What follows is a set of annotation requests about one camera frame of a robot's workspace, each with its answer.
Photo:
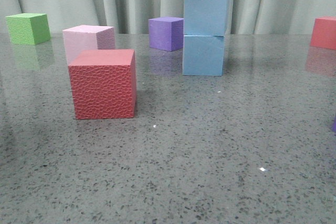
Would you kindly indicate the light blue foam cube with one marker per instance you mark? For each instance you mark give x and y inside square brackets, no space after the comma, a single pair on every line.
[203,55]

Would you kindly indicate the darker blue foam cube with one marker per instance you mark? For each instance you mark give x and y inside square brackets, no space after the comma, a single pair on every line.
[205,17]

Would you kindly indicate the purple foam cube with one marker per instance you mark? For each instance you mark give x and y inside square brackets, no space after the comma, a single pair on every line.
[166,33]

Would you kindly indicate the red textured foam cube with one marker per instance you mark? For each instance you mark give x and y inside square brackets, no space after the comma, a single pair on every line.
[103,84]

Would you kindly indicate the pink foam cube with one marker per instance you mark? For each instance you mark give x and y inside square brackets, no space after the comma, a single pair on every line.
[87,37]

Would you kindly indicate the green foam cube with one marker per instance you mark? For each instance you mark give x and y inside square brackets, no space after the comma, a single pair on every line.
[28,28]

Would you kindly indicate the red foam cube far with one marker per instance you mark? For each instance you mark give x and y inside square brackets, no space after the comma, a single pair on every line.
[323,34]

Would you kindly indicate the purple cube at edge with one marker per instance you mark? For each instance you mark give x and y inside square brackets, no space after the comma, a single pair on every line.
[334,125]

